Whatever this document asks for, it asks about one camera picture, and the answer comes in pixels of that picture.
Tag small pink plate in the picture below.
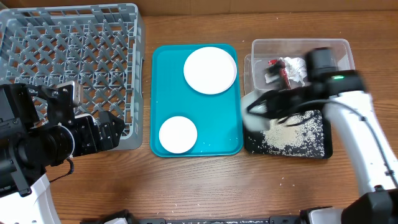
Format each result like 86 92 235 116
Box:
159 116 198 154

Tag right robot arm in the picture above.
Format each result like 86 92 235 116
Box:
262 47 397 224

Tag clear plastic bin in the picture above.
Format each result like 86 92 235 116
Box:
244 39 355 95

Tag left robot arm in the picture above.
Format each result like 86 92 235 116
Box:
1 81 125 223

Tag teal serving tray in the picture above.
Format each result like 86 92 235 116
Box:
150 44 244 157

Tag white tissue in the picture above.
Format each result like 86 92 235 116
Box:
265 57 307 89

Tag black tray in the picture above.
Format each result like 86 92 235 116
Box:
243 108 333 159

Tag grey plastic dish rack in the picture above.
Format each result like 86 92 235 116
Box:
1 3 145 150

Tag grey-green bowl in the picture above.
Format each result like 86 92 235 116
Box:
241 90 270 132

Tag red snack wrapper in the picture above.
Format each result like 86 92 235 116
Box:
265 59 291 90

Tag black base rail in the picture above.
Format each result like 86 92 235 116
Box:
80 207 343 224

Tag large white plate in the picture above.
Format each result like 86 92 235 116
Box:
183 47 238 95

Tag rice pile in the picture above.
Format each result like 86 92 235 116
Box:
248 110 326 158

